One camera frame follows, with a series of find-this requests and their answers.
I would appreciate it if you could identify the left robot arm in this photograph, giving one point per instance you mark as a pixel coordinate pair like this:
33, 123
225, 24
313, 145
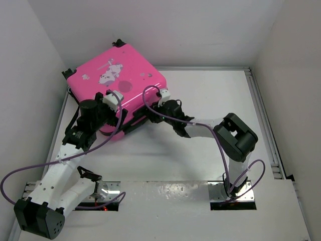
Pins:
46, 208

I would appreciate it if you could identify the pink hard-shell suitcase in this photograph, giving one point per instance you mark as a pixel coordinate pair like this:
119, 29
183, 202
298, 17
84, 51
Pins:
124, 70

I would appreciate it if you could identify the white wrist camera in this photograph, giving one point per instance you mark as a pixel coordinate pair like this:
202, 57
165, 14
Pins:
113, 99
164, 95

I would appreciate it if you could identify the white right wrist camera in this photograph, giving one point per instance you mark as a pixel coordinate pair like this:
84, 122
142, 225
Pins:
164, 95

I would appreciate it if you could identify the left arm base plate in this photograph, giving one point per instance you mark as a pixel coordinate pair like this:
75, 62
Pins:
104, 192

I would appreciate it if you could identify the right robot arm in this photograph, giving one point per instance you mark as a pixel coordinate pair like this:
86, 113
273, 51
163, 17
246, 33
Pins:
235, 139

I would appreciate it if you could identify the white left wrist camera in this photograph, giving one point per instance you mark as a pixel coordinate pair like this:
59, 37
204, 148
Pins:
113, 99

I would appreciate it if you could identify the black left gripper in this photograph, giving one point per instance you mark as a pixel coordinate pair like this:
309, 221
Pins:
99, 97

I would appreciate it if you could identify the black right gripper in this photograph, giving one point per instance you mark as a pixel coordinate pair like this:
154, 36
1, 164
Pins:
154, 118

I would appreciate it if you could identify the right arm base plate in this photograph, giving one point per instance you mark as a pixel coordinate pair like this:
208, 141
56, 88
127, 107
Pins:
218, 194

